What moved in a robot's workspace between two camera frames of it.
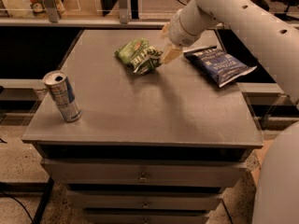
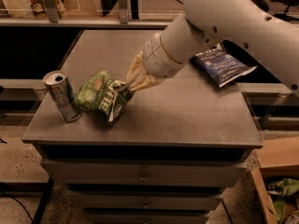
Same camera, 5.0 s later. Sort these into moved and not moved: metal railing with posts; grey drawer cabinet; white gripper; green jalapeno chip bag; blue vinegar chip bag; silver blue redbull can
Moved: green jalapeno chip bag; white gripper
Not moved: grey drawer cabinet; blue vinegar chip bag; metal railing with posts; silver blue redbull can
